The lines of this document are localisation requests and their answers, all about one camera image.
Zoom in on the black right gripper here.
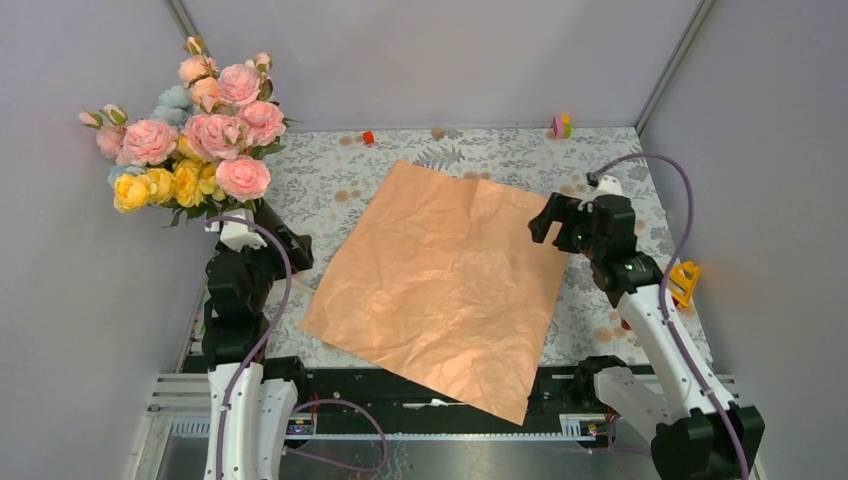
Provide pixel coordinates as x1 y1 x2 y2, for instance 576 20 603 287
526 192 604 261

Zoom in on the yellow rose stem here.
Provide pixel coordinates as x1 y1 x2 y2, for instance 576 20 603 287
109 135 228 219

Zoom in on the orange wrapping paper sheet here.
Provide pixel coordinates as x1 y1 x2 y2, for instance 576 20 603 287
300 161 568 425

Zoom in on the large pink rose stem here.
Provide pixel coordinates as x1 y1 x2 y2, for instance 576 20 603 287
95 104 179 166

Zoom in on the peach rose stem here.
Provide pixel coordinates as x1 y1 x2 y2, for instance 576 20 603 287
177 36 220 108

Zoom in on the blue rose stem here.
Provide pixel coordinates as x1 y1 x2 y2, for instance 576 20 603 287
108 85 193 187

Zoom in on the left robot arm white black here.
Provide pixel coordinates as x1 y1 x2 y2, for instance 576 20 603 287
201 244 311 479

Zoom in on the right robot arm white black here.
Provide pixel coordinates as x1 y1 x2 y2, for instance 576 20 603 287
528 193 765 479

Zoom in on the pink rose stem in vase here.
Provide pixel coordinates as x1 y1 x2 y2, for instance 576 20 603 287
78 109 200 230

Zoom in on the floral patterned table mat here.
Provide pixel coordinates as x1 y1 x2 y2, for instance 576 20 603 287
211 127 714 370

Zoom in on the pink green stacked toy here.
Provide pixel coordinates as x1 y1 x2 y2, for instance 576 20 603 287
551 114 572 140

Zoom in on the yellow plastic toy piece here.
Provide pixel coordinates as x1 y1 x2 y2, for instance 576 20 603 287
621 260 702 333

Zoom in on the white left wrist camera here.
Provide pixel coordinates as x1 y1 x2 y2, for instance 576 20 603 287
204 216 268 252

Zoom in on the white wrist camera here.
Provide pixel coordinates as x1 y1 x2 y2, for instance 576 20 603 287
204 216 268 252
579 174 623 212

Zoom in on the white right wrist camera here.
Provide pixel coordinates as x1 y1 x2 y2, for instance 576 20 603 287
579 174 623 212

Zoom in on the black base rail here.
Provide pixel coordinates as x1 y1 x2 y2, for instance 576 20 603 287
265 356 622 438

